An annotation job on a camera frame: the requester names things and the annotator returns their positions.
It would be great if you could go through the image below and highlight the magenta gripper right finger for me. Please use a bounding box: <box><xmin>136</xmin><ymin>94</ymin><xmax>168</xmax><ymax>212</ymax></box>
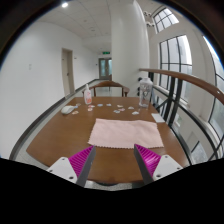
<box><xmin>134</xmin><ymin>144</ymin><xmax>182</xmax><ymax>185</ymax></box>

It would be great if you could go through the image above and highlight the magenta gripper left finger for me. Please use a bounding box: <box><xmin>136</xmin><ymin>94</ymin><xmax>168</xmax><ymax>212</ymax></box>
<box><xmin>47</xmin><ymin>146</ymin><xmax>96</xmax><ymax>187</ymax></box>

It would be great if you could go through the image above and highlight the pink towel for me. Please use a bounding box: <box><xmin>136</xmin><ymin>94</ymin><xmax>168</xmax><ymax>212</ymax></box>
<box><xmin>88</xmin><ymin>118</ymin><xmax>163</xmax><ymax>149</ymax></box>

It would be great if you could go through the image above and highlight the white card on table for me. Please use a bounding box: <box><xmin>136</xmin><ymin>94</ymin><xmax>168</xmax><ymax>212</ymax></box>
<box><xmin>152</xmin><ymin>113</ymin><xmax>164</xmax><ymax>123</ymax></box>

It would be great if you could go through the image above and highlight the white sanitizer bottle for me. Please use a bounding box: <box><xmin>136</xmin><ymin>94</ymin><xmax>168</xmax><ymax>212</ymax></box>
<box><xmin>84</xmin><ymin>84</ymin><xmax>92</xmax><ymax>105</ymax></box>

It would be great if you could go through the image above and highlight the wooden chair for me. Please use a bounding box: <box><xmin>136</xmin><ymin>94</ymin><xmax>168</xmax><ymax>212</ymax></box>
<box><xmin>82</xmin><ymin>80</ymin><xmax>130</xmax><ymax>97</ymax></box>

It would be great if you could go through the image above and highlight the clear plastic water bottle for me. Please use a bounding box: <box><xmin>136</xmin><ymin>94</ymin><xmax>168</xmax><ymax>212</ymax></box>
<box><xmin>139</xmin><ymin>77</ymin><xmax>153</xmax><ymax>108</ymax></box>

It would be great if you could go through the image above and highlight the wooden handrail with black railing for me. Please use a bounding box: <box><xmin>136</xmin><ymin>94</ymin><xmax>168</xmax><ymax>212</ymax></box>
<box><xmin>140</xmin><ymin>68</ymin><xmax>224</xmax><ymax>164</ymax></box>

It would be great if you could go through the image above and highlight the glass double door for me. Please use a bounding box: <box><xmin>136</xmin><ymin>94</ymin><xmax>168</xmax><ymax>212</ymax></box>
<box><xmin>99</xmin><ymin>58</ymin><xmax>112</xmax><ymax>79</ymax></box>

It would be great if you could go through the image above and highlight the beige door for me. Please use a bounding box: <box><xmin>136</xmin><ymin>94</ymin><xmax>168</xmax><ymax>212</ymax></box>
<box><xmin>62</xmin><ymin>49</ymin><xmax>75</xmax><ymax>96</ymax></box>

